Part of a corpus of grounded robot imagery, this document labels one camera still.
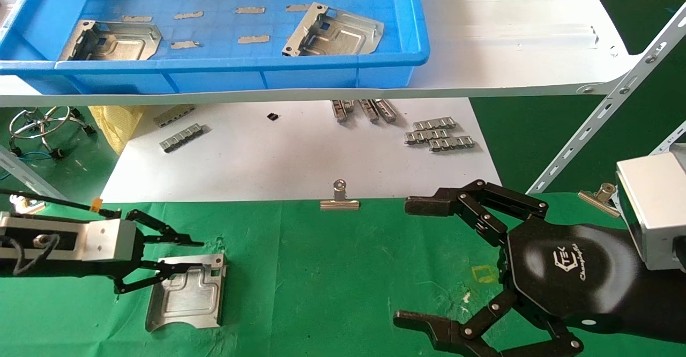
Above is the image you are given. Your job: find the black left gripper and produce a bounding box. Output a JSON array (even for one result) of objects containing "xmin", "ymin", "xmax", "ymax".
[{"xmin": 0, "ymin": 209, "xmax": 205, "ymax": 294}]

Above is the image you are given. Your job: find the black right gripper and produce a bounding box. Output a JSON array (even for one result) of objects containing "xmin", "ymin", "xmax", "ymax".
[{"xmin": 393, "ymin": 180, "xmax": 645, "ymax": 357}]

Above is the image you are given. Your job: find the silver stamped metal bracket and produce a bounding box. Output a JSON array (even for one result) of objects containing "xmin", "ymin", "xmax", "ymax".
[
  {"xmin": 145, "ymin": 254, "xmax": 227, "ymax": 333},
  {"xmin": 58, "ymin": 20, "xmax": 162, "ymax": 62},
  {"xmin": 282, "ymin": 2, "xmax": 385, "ymax": 58}
]

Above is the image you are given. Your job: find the grey metal connector strip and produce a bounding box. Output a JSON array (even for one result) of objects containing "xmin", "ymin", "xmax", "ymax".
[
  {"xmin": 413, "ymin": 117, "xmax": 457, "ymax": 131},
  {"xmin": 429, "ymin": 136, "xmax": 476, "ymax": 153},
  {"xmin": 358, "ymin": 100, "xmax": 380, "ymax": 123},
  {"xmin": 160, "ymin": 123, "xmax": 205, "ymax": 154},
  {"xmin": 153, "ymin": 105, "xmax": 196, "ymax": 128},
  {"xmin": 374, "ymin": 99, "xmax": 398, "ymax": 123},
  {"xmin": 331, "ymin": 100, "xmax": 355, "ymax": 124},
  {"xmin": 405, "ymin": 129, "xmax": 451, "ymax": 146}
]

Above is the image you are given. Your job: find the green table cloth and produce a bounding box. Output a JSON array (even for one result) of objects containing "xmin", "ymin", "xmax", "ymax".
[{"xmin": 0, "ymin": 192, "xmax": 686, "ymax": 357}]

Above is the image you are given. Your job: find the white board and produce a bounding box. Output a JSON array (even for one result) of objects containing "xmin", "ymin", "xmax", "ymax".
[{"xmin": 98, "ymin": 98, "xmax": 503, "ymax": 204}]

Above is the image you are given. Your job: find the silver binder clip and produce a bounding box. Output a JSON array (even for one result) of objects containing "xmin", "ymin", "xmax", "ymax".
[{"xmin": 320, "ymin": 179, "xmax": 361, "ymax": 211}]

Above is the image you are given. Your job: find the yellow plastic bag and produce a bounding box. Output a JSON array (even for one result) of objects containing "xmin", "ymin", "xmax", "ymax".
[{"xmin": 88, "ymin": 105, "xmax": 147, "ymax": 157}]

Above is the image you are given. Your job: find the chrome stool base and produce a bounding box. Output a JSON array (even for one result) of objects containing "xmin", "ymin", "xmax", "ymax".
[{"xmin": 8, "ymin": 106, "xmax": 98, "ymax": 159}]

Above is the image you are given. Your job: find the brass binder clip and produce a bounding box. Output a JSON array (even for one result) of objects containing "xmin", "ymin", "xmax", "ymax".
[{"xmin": 578, "ymin": 183, "xmax": 622, "ymax": 218}]

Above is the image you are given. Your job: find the grey metal beam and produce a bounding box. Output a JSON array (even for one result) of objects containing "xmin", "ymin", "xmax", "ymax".
[{"xmin": 0, "ymin": 145, "xmax": 57, "ymax": 200}]

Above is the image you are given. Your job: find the blue plastic tray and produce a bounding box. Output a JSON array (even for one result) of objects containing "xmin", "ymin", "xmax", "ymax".
[{"xmin": 0, "ymin": 0, "xmax": 431, "ymax": 95}]

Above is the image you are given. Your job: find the white perforated shelf strut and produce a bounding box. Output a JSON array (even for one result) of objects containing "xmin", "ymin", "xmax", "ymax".
[{"xmin": 527, "ymin": 2, "xmax": 686, "ymax": 195}]

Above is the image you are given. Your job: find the short white perforated strut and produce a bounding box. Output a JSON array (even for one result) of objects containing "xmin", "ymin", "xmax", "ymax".
[{"xmin": 650, "ymin": 121, "xmax": 686, "ymax": 157}]

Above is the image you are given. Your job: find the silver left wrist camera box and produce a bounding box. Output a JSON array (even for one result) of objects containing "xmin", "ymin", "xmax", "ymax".
[{"xmin": 0, "ymin": 212, "xmax": 138, "ymax": 264}]

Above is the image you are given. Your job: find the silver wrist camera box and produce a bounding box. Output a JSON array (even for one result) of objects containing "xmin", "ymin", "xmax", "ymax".
[
  {"xmin": 615, "ymin": 144, "xmax": 686, "ymax": 272},
  {"xmin": 0, "ymin": 212, "xmax": 138, "ymax": 264}
]

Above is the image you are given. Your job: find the black cable with orange tag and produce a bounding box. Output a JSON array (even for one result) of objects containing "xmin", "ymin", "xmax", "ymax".
[{"xmin": 0, "ymin": 188, "xmax": 122, "ymax": 219}]

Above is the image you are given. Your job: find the black looped cable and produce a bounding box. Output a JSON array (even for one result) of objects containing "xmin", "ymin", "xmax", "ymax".
[{"xmin": 10, "ymin": 233, "xmax": 61, "ymax": 276}]

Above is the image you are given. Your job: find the blue cable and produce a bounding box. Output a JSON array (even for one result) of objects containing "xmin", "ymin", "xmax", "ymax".
[{"xmin": 0, "ymin": 151, "xmax": 54, "ymax": 182}]

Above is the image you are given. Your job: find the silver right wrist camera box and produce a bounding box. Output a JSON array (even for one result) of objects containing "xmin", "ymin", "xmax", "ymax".
[{"xmin": 615, "ymin": 144, "xmax": 686, "ymax": 272}]

